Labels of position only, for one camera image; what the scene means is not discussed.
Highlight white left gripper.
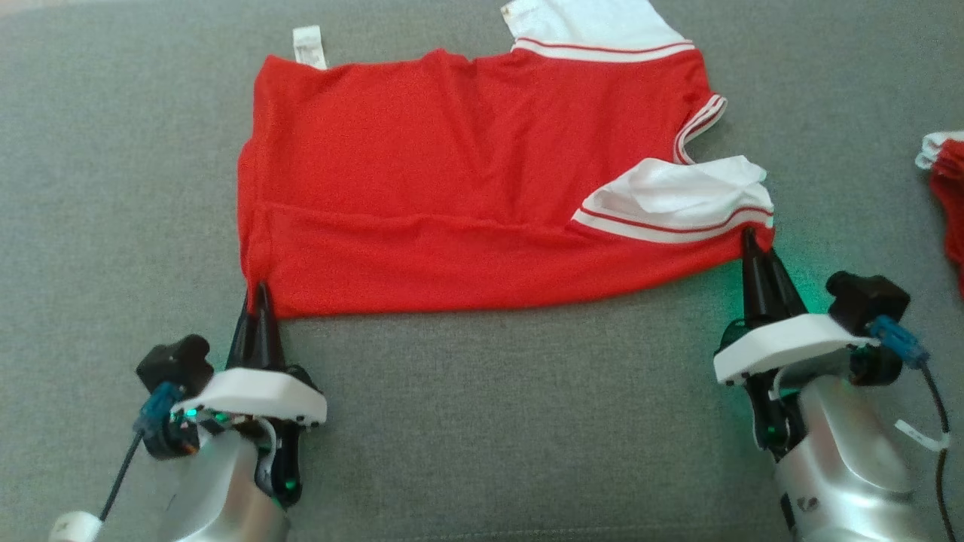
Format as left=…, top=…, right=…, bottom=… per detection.
left=172, top=282, right=328, bottom=507

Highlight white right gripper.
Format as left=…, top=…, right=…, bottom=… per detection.
left=713, top=226, right=880, bottom=456

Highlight red shorts with white trim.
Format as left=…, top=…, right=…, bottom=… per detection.
left=915, top=132, right=964, bottom=298

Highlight red and white shirt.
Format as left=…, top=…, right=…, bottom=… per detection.
left=237, top=0, right=776, bottom=318

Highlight grey sofa seat cushion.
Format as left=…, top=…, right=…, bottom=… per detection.
left=0, top=0, right=964, bottom=542

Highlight blue left cable connector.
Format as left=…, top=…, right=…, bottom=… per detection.
left=134, top=382, right=185, bottom=439

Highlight blue cable connector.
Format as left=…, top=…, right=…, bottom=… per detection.
left=866, top=315, right=931, bottom=370
left=134, top=382, right=185, bottom=439

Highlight blue right cable connector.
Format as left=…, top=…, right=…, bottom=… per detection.
left=866, top=315, right=931, bottom=370

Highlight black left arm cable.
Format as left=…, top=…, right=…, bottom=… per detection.
left=98, top=429, right=145, bottom=524

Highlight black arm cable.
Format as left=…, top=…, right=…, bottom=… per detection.
left=98, top=429, right=145, bottom=524
left=919, top=365, right=953, bottom=542

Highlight white cable tie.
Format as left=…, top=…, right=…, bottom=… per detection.
left=895, top=419, right=951, bottom=452

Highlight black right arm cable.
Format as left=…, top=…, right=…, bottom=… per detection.
left=919, top=365, right=953, bottom=542

